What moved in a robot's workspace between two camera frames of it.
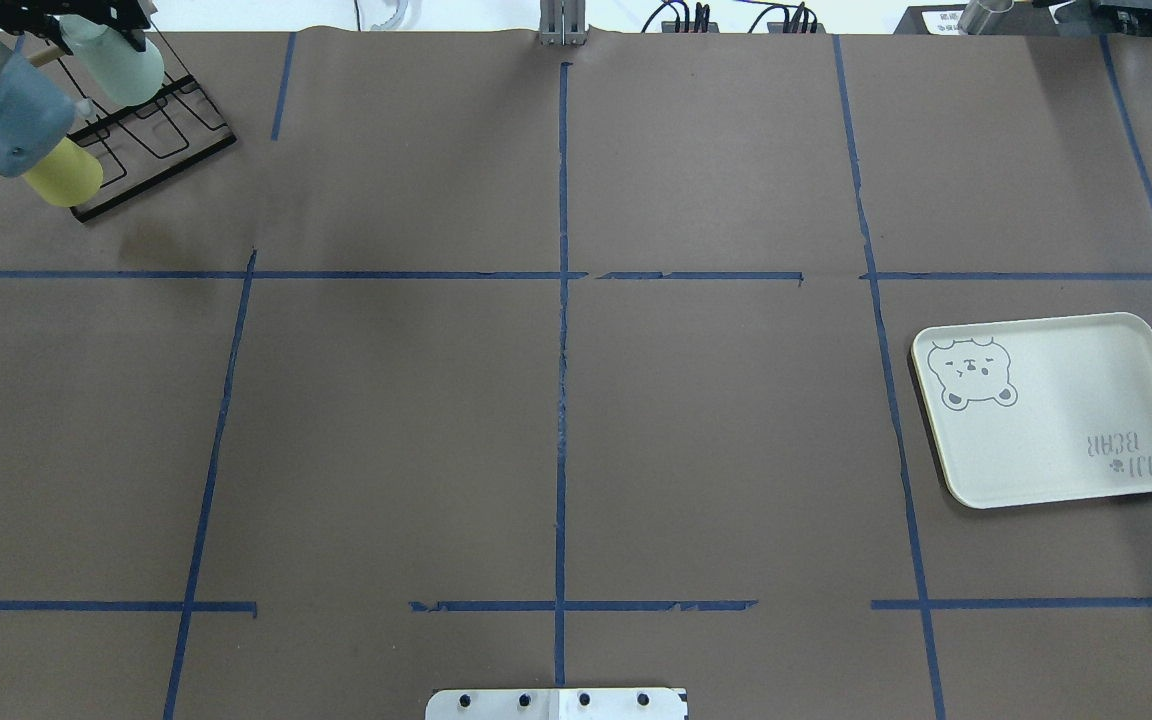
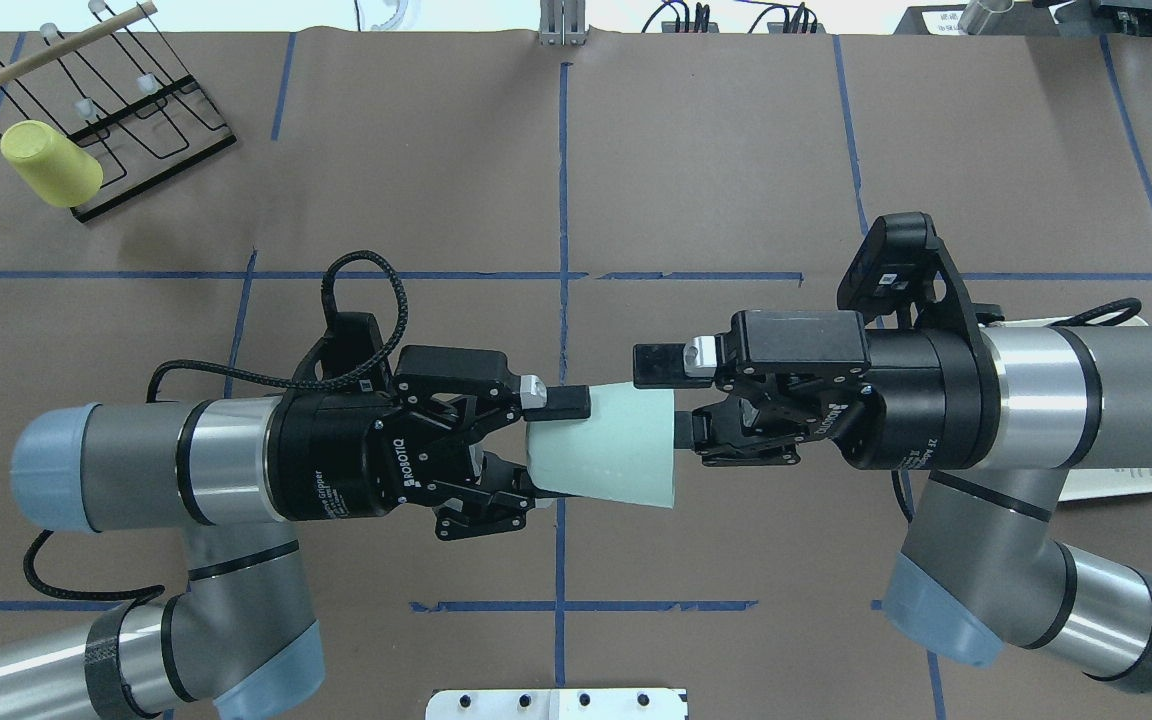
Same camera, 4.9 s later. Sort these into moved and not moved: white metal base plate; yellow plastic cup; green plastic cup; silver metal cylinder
Moved: green plastic cup
Not moved: silver metal cylinder; yellow plastic cup; white metal base plate
